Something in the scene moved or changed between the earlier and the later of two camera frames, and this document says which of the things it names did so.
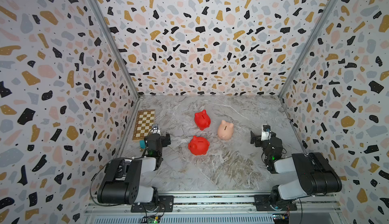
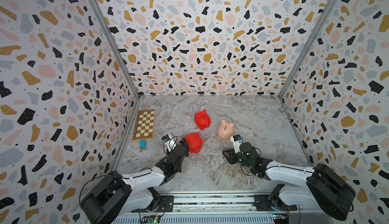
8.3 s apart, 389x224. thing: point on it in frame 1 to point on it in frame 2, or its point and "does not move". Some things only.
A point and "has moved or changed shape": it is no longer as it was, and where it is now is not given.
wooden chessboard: x=144 y=120 does not move
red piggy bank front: x=198 y=145 has moved or changed shape
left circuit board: x=151 y=219 does not move
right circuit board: x=281 y=218 does not move
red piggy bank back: x=202 y=120 does not move
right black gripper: x=254 y=138 to x=230 y=153
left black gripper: x=166 y=139 to x=183 y=146
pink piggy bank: x=225 y=130 does not move
